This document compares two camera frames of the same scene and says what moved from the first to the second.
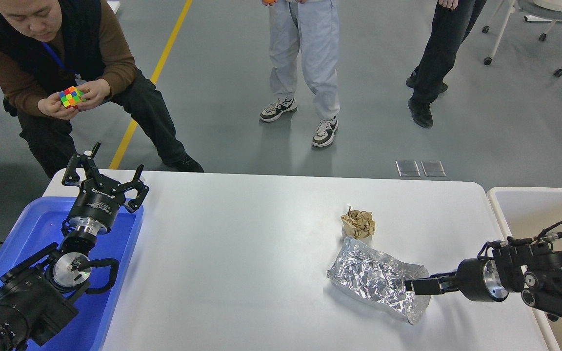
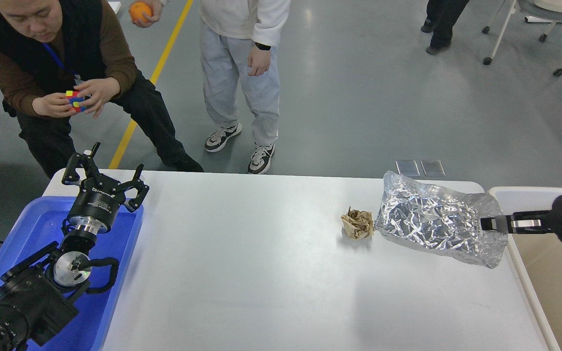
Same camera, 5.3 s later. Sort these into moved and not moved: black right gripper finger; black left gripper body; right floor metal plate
Moved: black right gripper finger
Not moved: right floor metal plate; black left gripper body
